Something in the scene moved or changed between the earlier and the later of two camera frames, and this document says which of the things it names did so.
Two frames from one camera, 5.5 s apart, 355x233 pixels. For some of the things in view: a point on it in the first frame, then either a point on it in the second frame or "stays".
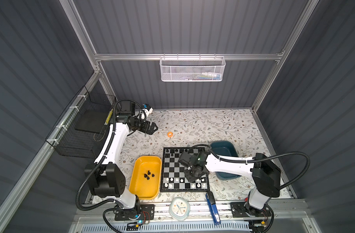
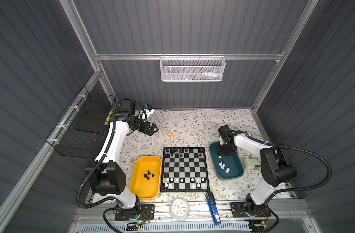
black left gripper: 145,128 stays
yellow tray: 145,177 stays
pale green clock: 179,208 stays
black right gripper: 189,177 to 219,152
